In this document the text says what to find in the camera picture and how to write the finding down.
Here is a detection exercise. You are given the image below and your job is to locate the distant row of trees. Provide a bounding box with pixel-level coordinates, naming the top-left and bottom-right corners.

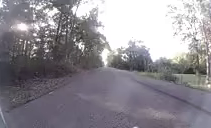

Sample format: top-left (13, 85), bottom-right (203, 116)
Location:
top-left (106, 39), bottom-right (207, 75)

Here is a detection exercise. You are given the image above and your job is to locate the grey asphalt road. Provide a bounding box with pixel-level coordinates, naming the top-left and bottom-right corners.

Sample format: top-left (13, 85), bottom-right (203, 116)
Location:
top-left (4, 66), bottom-right (211, 128)

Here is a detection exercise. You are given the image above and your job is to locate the wood of tall trees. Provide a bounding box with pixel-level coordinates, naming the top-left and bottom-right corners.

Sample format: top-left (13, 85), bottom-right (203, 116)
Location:
top-left (0, 0), bottom-right (111, 82)

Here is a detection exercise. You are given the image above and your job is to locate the small bush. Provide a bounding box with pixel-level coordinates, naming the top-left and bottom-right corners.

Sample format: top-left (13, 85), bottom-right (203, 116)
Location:
top-left (158, 65), bottom-right (178, 83)

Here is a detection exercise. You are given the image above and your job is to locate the leaf-covered verge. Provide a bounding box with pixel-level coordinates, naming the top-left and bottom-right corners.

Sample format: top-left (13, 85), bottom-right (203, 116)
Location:
top-left (6, 68), bottom-right (91, 110)

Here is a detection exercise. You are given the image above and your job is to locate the grass field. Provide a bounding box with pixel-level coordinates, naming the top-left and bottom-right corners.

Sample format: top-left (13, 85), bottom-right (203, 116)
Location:
top-left (136, 70), bottom-right (211, 93)

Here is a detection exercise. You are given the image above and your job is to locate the grey roadside strip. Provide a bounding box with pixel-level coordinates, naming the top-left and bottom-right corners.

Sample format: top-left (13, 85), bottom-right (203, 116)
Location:
top-left (126, 71), bottom-right (211, 116)

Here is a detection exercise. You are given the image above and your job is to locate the thin pale-trunked tree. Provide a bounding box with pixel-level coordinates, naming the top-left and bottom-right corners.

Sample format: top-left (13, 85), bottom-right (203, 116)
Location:
top-left (167, 0), bottom-right (211, 86)

